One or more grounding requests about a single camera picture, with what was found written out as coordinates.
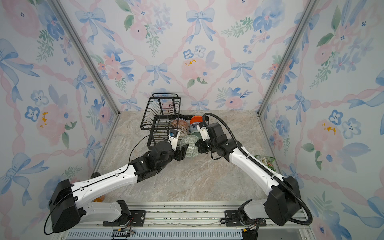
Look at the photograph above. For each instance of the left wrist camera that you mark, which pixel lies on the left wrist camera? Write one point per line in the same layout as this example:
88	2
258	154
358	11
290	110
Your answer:
173	138

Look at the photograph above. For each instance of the orange bowl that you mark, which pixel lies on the orange bowl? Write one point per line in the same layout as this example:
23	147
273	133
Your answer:
196	119

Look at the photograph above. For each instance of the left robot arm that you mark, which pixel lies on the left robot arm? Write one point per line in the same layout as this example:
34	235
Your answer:
72	203

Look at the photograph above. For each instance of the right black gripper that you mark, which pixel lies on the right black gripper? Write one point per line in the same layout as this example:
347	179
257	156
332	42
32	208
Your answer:
199	143

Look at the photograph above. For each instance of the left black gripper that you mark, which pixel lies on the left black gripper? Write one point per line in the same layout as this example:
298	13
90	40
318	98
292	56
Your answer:
181	153

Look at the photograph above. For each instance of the green patterned bowl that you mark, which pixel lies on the green patterned bowl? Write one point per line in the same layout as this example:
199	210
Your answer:
192	150

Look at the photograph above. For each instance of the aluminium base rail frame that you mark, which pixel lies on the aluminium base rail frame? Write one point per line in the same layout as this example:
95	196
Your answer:
180	221

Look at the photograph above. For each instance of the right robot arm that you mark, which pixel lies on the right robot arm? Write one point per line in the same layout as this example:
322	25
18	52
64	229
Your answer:
281	203

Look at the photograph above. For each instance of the aluminium corner post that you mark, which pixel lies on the aluminium corner post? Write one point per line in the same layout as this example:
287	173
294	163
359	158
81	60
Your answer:
291	47
80	47

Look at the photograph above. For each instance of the right aluminium corner post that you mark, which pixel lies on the right aluminium corner post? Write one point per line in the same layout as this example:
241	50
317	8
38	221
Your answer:
291	47

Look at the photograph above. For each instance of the green snack packet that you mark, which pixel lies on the green snack packet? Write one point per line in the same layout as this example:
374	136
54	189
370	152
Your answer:
267	161

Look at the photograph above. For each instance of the left aluminium corner post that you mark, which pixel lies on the left aluminium corner post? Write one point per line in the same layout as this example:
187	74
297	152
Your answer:
80	47

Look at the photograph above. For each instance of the blue floral bowl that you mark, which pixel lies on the blue floral bowl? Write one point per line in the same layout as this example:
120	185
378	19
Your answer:
193	127

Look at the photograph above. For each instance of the black wire dish rack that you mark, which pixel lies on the black wire dish rack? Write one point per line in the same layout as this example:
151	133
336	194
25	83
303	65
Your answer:
161	110

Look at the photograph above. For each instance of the white patterned bowl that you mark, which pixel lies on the white patterned bowl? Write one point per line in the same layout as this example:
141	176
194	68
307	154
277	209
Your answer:
183	131

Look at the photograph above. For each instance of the red patterned bowl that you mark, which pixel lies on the red patterned bowl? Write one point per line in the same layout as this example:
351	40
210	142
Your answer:
180	122

